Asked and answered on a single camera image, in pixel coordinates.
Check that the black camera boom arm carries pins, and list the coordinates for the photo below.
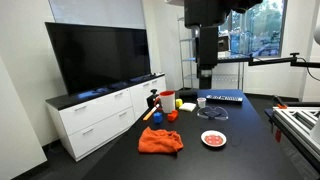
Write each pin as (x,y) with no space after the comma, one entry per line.
(273,60)

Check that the orange block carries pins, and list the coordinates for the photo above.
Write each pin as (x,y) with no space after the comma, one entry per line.
(172,116)

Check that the white cup red inside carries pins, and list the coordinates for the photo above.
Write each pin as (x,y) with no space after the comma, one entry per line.
(167,104)

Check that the yellow block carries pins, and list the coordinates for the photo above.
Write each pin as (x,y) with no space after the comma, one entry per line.
(179,103)

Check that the window with outdoor view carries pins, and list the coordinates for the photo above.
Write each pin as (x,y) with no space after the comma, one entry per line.
(260,33)

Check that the black orange bar clamp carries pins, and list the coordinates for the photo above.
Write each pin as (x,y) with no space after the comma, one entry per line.
(280,102)

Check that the black square device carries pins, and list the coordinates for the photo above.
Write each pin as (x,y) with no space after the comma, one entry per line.
(224,44)

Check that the black rectangular box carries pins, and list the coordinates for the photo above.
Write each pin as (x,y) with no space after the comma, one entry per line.
(186,93)

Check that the black clamp with knob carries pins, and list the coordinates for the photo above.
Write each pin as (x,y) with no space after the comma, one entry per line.
(151,100)

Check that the frosted wall panel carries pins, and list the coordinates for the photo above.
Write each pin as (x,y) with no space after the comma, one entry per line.
(96,13)

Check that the aluminium frame rails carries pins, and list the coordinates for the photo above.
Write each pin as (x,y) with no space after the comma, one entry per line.
(296,123)

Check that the small white red plate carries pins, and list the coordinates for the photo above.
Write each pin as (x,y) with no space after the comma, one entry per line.
(213,139)

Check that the large black television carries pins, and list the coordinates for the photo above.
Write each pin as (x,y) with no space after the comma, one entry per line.
(100,56)

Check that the white coffee pod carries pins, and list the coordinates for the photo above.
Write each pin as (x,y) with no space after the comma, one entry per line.
(201,102)

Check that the blue block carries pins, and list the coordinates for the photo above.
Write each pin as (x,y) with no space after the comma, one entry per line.
(157,118)

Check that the orange cloth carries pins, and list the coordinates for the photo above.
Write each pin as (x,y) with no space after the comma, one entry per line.
(160,141)

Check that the clear safety glasses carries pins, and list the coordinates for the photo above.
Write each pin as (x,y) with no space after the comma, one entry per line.
(213,114)

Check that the white cabinet black top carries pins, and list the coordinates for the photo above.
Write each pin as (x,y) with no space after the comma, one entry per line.
(96,123)

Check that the red tag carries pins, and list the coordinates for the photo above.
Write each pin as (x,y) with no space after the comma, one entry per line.
(278,136)

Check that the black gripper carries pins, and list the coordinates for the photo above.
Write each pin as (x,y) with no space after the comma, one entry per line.
(207,46)

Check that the black remote keyboard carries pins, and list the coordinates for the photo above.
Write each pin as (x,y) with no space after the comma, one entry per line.
(224,98)

